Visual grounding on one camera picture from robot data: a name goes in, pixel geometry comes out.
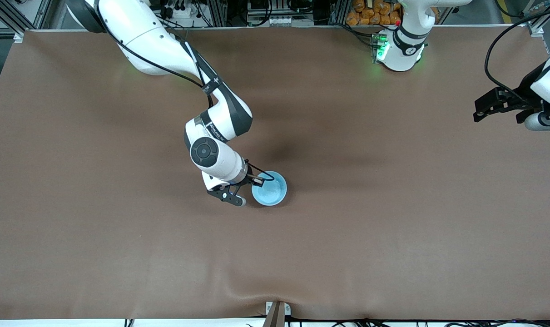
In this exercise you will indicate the brown table cover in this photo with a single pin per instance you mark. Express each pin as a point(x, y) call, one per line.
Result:
point(274, 254)

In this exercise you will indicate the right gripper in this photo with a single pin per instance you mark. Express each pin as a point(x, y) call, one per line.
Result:
point(250, 175)

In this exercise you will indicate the metal corner bracket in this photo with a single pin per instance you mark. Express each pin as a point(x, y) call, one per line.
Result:
point(19, 36)
point(536, 28)

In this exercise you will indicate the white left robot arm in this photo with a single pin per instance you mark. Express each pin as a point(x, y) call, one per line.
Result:
point(404, 45)

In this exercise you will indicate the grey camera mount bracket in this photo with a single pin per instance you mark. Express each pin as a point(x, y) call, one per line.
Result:
point(277, 315)

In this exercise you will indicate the white connector block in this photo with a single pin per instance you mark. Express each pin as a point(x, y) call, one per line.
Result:
point(288, 21)

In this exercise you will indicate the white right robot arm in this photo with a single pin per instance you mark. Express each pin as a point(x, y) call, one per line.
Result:
point(143, 32)

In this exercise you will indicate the orange snack bag pile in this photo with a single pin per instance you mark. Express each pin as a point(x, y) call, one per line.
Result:
point(370, 13)

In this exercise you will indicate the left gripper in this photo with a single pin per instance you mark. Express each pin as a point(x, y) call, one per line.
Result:
point(522, 91)

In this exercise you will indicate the white power strip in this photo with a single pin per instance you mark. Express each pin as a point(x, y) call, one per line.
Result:
point(181, 11)

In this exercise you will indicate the blue bowl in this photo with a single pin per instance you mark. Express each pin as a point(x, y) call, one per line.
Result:
point(270, 190)

